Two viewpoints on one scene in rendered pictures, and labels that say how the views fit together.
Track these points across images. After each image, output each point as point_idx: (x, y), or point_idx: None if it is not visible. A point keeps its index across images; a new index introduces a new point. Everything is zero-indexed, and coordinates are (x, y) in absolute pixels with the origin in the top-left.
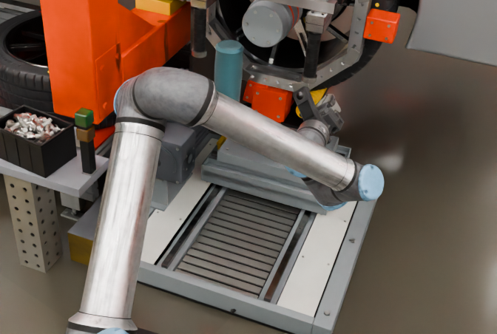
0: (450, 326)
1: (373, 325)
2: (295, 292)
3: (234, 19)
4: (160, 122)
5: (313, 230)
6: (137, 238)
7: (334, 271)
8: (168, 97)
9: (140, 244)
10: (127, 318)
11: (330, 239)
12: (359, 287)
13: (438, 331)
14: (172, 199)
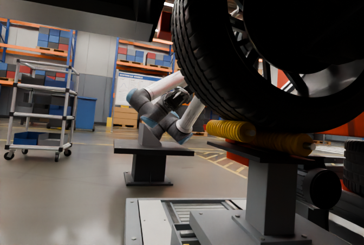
0: (35, 239)
1: (99, 226)
2: (154, 205)
3: (316, 77)
4: None
5: (170, 237)
6: (187, 107)
7: (137, 217)
8: None
9: (187, 109)
10: (179, 122)
11: (153, 235)
12: (115, 242)
13: (47, 234)
14: None
